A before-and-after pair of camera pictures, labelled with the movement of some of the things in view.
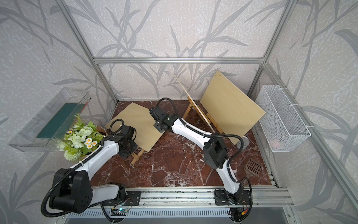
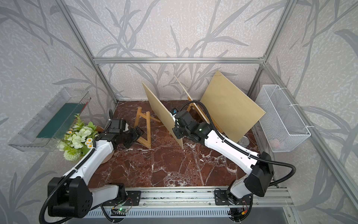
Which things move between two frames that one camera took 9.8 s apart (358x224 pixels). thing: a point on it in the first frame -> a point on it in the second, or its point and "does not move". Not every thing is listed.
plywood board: (233, 110) does not move
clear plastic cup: (246, 143) does not move
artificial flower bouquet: (81, 138) does not move
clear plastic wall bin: (43, 132) does not move
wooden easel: (215, 124) does not move
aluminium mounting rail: (243, 198) does not move
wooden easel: (136, 157) -> (148, 143)
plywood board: (141, 118) -> (164, 113)
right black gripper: (156, 126) -> (175, 132)
